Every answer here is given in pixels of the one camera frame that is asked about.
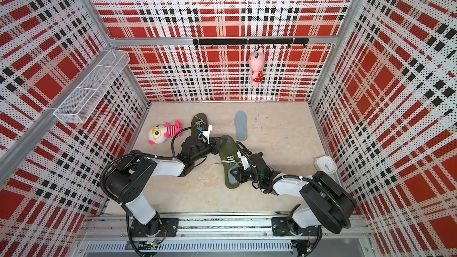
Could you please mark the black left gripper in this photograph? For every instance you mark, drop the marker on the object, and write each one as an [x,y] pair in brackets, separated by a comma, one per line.
[214,144]

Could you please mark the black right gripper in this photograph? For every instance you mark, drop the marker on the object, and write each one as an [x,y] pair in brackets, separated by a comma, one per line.
[239,171]

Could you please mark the green shoe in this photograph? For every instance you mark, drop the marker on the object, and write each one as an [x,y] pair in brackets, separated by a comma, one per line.
[228,154]
[198,120]

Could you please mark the light blue insole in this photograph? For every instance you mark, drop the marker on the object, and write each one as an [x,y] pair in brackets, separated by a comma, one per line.
[240,121]

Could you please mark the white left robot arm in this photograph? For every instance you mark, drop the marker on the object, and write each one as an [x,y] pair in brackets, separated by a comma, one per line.
[123,180]

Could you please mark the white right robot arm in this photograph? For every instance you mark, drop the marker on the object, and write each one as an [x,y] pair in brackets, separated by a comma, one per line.
[326,204]

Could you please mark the white penguin plush toy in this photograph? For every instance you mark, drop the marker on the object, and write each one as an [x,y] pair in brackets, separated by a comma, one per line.
[160,133]

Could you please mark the pink hanging plush toy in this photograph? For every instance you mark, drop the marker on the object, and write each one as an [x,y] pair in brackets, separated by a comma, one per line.
[256,63]

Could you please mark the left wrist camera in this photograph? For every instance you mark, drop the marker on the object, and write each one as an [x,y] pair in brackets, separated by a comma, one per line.
[206,130]

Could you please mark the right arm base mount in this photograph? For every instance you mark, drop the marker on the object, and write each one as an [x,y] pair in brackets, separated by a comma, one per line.
[286,227]

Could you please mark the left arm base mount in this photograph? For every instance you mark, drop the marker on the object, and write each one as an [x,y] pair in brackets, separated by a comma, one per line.
[155,228]

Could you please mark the white wire mesh basket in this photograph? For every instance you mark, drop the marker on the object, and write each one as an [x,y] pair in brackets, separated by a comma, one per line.
[82,101]

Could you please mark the black hook rail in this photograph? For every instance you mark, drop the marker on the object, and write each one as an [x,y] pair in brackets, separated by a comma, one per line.
[251,41]

